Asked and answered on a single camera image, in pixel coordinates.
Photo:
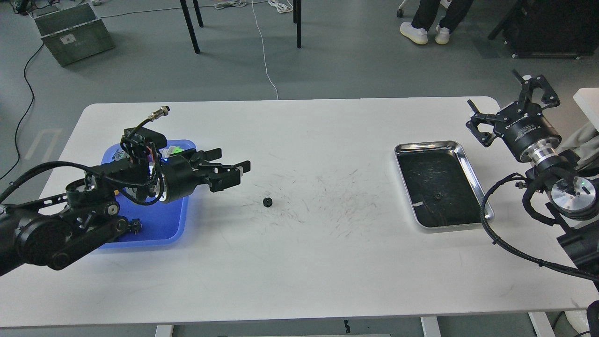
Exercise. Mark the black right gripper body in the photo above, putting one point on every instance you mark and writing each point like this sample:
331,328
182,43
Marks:
522,127

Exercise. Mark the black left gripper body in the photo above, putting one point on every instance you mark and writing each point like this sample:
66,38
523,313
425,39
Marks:
179,178

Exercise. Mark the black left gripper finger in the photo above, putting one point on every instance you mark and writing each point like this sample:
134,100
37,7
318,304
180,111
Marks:
224,177
205,156

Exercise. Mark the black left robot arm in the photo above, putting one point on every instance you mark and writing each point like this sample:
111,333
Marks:
59,230

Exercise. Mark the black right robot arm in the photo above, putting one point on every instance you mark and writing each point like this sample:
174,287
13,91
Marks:
556,192

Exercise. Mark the green grey connector part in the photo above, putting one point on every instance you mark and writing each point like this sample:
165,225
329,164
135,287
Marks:
170,151

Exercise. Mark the blue plastic tray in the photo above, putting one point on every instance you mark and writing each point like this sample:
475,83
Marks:
161,223

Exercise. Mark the black equipment case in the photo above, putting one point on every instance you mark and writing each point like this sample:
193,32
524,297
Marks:
550,28

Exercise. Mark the steel tray with black mat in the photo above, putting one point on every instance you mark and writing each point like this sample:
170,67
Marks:
442,188

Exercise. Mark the standing person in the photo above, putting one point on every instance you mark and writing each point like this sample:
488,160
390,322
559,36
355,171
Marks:
417,29

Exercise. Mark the black small table leg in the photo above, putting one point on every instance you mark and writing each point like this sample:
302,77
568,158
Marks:
197,10

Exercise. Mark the black table leg left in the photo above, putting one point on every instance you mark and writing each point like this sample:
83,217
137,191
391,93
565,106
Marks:
189,25

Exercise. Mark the grey plastic crate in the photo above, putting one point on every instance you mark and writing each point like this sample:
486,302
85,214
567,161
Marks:
74,34

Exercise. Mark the black table leg right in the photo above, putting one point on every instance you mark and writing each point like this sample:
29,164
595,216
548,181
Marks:
297,19

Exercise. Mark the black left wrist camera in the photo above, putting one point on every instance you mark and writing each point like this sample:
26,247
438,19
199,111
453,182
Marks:
142,145

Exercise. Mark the green push button switch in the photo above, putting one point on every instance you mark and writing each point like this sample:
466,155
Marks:
134,226

